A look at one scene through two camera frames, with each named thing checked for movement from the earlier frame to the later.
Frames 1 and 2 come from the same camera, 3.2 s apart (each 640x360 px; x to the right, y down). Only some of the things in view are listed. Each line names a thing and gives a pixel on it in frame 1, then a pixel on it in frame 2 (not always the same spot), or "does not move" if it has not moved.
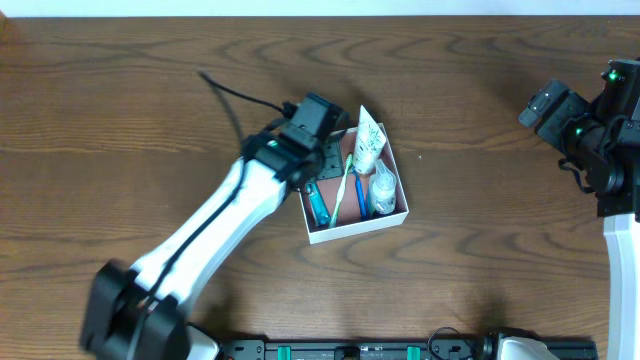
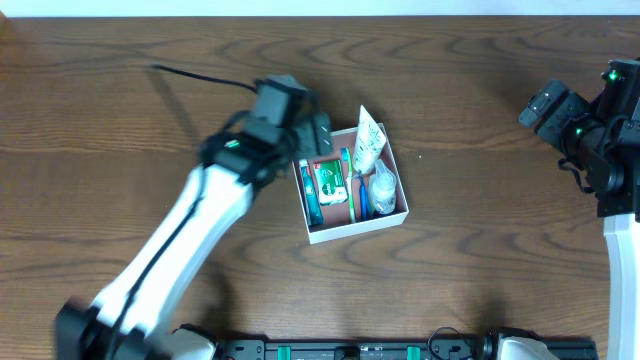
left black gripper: (329, 161) → (314, 136)
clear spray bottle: (383, 190) does not move
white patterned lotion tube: (369, 143) does not move
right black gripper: (545, 107) does not move
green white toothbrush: (347, 171) → (346, 157)
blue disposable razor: (360, 195) does not move
